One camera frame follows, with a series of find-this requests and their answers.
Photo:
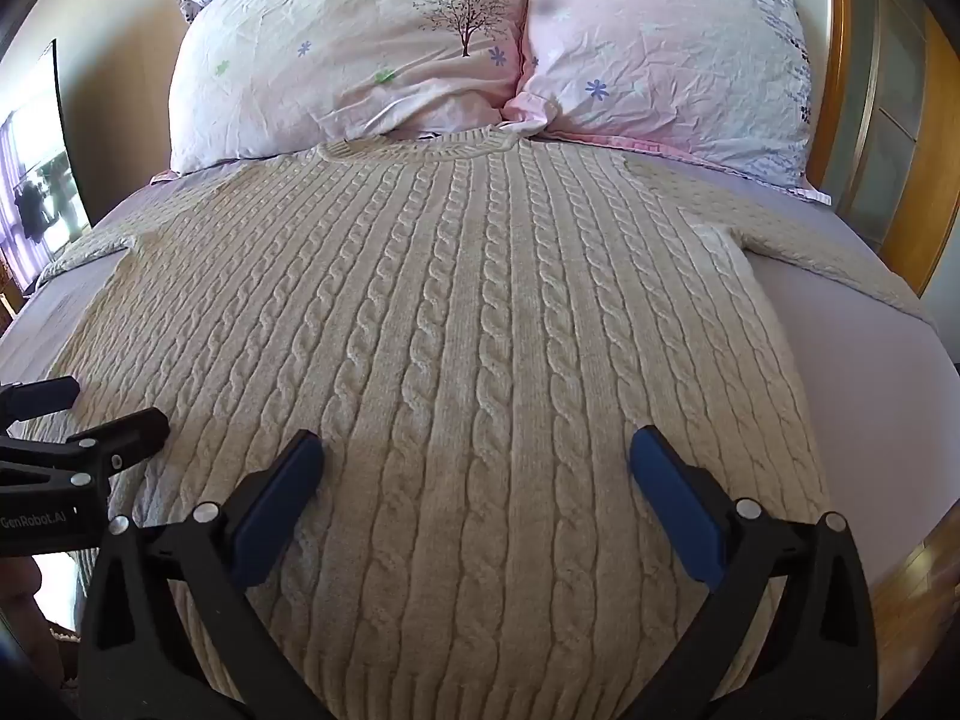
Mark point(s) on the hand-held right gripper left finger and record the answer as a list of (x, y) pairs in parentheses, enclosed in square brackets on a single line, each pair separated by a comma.
[(274, 506)]

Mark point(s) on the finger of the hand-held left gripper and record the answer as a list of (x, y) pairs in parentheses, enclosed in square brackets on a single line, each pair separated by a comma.
[(45, 395), (127, 435)]

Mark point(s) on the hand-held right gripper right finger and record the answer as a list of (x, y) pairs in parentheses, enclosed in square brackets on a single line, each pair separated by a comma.
[(679, 506)]

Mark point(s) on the person's left hand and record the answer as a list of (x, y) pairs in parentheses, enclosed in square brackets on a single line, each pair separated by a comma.
[(19, 604)]

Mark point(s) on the television screen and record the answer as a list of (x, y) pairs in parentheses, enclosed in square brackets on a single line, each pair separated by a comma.
[(41, 180)]

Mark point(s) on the lavender bed sheet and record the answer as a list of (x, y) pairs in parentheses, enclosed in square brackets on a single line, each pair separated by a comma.
[(847, 360)]

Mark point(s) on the wooden headboard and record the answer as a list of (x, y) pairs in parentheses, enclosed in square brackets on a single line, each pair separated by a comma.
[(885, 127)]

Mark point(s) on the pink pillow with flower print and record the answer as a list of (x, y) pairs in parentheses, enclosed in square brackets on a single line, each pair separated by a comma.
[(667, 60)]

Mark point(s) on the pink pillow with tree print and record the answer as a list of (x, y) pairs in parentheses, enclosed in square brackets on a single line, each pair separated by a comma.
[(352, 45)]

